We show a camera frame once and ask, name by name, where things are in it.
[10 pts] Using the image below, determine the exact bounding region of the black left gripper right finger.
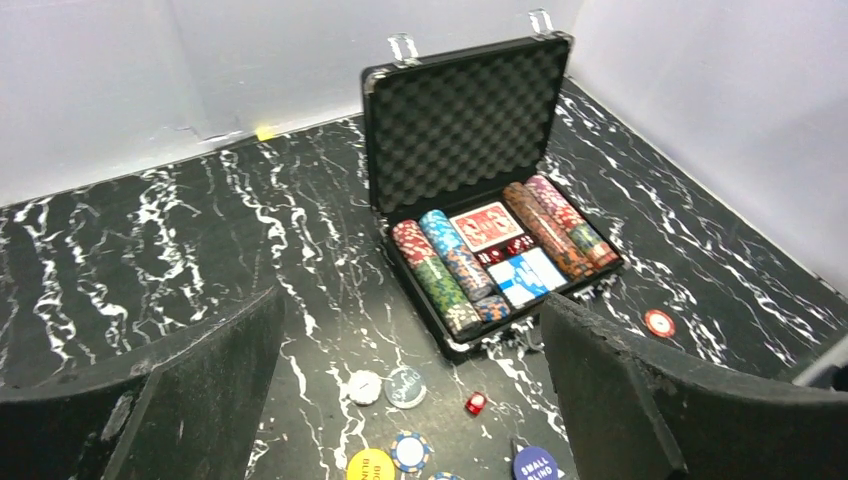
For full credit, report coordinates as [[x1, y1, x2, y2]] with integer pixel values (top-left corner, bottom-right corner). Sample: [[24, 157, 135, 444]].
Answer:
[[540, 294, 847, 479]]

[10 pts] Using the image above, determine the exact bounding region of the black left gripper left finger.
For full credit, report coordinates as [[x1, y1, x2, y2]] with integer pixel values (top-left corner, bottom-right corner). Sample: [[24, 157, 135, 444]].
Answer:
[[1, 286, 286, 479]]

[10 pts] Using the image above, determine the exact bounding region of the blue small blind button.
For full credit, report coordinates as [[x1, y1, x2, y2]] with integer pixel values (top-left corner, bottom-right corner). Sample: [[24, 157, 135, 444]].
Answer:
[[512, 446, 560, 480]]

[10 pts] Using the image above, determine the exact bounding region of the red die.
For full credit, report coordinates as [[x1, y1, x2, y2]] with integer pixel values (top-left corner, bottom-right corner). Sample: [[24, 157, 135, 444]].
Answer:
[[465, 392, 488, 417]]

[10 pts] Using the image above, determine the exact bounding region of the black poker set case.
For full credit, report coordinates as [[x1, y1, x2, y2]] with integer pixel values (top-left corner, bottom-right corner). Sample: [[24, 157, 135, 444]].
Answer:
[[361, 9, 626, 363]]

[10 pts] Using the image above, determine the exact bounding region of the red white poker chip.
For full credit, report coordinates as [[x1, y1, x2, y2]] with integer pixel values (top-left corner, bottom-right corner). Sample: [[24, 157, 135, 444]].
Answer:
[[644, 309, 676, 338]]

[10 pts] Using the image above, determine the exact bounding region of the brown orange chip row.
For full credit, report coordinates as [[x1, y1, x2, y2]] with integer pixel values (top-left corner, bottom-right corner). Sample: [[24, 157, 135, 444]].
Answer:
[[503, 182, 595, 281]]

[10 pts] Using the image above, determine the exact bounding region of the purple red green chip row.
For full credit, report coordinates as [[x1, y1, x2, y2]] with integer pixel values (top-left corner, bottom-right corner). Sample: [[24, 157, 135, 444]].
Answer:
[[525, 174, 620, 268]]

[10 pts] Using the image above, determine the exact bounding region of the blue playing card deck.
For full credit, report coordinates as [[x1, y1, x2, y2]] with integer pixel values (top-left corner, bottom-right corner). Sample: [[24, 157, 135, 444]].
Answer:
[[487, 248, 569, 308]]

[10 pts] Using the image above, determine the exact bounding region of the yellow big blind button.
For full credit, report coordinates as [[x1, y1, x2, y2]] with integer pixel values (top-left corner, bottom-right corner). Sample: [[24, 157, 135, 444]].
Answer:
[[345, 448, 397, 480]]

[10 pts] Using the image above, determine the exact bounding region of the blue ten chip left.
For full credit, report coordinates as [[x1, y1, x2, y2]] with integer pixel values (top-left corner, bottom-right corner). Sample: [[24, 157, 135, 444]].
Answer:
[[428, 471, 464, 480]]

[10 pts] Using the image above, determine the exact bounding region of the blue ten chip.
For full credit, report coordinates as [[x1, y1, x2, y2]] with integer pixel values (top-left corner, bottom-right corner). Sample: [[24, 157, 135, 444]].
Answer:
[[389, 431, 433, 473], [428, 471, 464, 480]]

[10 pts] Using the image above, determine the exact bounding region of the red dice row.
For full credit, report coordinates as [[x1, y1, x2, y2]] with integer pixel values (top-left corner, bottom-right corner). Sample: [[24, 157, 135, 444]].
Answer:
[[476, 234, 537, 268]]

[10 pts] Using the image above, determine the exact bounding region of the blue ten chip upper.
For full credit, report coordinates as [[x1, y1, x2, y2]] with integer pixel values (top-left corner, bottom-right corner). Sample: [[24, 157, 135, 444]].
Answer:
[[389, 431, 433, 473]]

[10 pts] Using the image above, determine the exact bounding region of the light blue orange chip row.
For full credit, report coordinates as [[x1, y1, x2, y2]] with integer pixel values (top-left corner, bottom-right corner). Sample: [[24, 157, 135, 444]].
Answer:
[[419, 210, 511, 323]]

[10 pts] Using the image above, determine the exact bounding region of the red playing card deck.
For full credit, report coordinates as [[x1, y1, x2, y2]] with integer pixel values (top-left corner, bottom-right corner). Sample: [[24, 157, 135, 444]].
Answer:
[[449, 201, 525, 252]]

